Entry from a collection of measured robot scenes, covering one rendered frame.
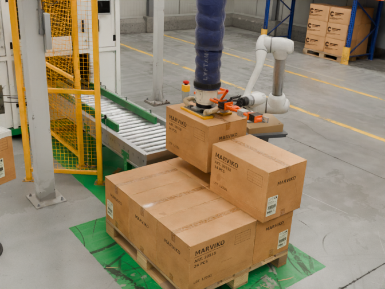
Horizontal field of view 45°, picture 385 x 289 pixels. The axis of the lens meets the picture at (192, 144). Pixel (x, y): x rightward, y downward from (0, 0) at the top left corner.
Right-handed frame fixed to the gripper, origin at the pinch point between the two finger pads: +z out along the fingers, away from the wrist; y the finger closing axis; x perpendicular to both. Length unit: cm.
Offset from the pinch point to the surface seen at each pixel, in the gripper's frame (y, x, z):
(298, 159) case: 25, -65, -15
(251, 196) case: 50, -56, 19
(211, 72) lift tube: -22.5, 17.3, 3.0
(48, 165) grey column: 82, 133, 99
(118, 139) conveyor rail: 63, 115, 35
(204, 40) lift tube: -48, 21, 10
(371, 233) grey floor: 120, -77, -120
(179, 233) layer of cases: 65, -47, 76
